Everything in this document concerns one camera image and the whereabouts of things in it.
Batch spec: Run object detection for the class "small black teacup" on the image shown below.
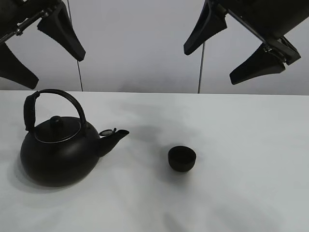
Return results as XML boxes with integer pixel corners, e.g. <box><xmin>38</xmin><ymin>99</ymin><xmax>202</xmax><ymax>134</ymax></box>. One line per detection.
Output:
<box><xmin>168</xmin><ymin>145</ymin><xmax>197</xmax><ymax>173</ymax></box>

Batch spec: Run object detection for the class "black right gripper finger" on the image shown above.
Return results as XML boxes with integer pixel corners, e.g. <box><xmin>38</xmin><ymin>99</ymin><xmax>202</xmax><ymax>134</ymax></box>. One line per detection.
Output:
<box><xmin>183</xmin><ymin>2</ymin><xmax>227</xmax><ymax>55</ymax></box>
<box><xmin>229</xmin><ymin>44</ymin><xmax>285</xmax><ymax>85</ymax></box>

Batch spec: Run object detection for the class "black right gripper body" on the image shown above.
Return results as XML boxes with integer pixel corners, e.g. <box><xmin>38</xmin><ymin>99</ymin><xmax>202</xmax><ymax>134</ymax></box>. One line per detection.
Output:
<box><xmin>207</xmin><ymin>0</ymin><xmax>309</xmax><ymax>65</ymax></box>

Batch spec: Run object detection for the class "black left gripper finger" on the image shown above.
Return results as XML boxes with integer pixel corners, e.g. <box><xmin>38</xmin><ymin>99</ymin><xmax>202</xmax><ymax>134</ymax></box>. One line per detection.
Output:
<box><xmin>0</xmin><ymin>43</ymin><xmax>39</xmax><ymax>88</ymax></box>
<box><xmin>37</xmin><ymin>1</ymin><xmax>86</xmax><ymax>61</ymax></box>

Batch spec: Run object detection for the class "black cast iron teapot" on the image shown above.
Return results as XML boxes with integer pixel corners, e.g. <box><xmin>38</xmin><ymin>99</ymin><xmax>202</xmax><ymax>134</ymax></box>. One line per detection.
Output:
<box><xmin>20</xmin><ymin>89</ymin><xmax>129</xmax><ymax>187</ymax></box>

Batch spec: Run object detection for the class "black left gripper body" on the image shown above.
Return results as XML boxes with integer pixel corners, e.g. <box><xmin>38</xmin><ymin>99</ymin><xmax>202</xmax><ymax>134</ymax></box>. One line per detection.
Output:
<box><xmin>0</xmin><ymin>0</ymin><xmax>63</xmax><ymax>44</ymax></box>

